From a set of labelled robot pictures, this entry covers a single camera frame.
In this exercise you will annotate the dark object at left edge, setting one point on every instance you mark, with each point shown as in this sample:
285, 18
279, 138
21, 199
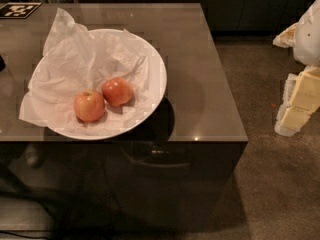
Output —
2, 64

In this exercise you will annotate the white bowl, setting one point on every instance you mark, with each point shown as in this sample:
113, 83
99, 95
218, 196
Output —
156, 80

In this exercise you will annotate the red apple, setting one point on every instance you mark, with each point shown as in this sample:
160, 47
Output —
89, 106
117, 91

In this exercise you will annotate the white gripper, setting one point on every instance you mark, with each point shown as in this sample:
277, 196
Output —
308, 40

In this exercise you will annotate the black white fiducial marker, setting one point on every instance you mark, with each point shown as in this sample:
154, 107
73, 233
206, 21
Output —
15, 10

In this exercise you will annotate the white crumpled paper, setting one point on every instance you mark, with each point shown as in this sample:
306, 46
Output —
76, 64

